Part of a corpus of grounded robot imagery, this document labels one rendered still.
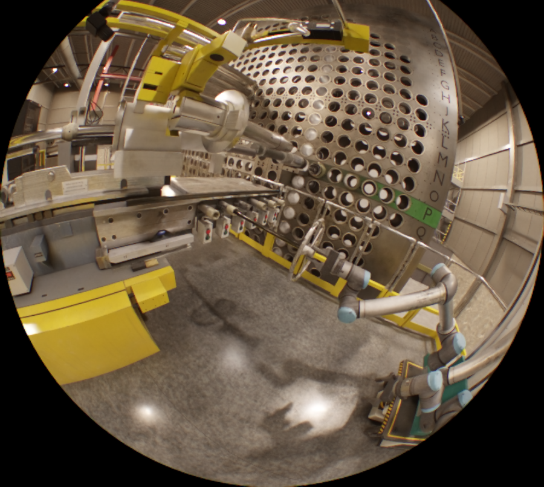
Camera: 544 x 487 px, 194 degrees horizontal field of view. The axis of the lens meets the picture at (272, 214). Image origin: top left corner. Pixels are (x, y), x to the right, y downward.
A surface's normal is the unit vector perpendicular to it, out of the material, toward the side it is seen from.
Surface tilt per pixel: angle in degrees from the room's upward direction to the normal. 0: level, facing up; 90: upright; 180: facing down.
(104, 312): 0
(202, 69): 133
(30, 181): 90
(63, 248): 90
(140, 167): 90
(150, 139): 68
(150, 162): 90
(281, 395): 0
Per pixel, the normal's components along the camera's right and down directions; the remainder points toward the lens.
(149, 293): 0.24, -0.92
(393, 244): -0.56, 0.14
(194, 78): 0.41, 0.90
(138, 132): 0.83, 0.00
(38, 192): 0.79, 0.37
